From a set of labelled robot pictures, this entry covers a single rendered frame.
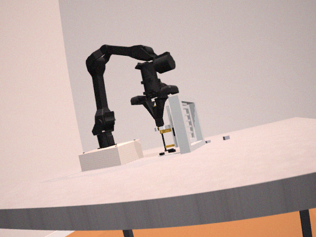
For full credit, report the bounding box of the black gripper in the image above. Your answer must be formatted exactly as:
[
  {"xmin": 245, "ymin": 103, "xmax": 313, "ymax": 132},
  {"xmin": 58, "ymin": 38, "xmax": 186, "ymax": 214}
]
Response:
[{"xmin": 130, "ymin": 76, "xmax": 179, "ymax": 119}]

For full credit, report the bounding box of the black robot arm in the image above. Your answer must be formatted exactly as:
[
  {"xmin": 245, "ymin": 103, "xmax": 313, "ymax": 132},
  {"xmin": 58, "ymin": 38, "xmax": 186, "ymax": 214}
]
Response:
[{"xmin": 86, "ymin": 44, "xmax": 176, "ymax": 149}]

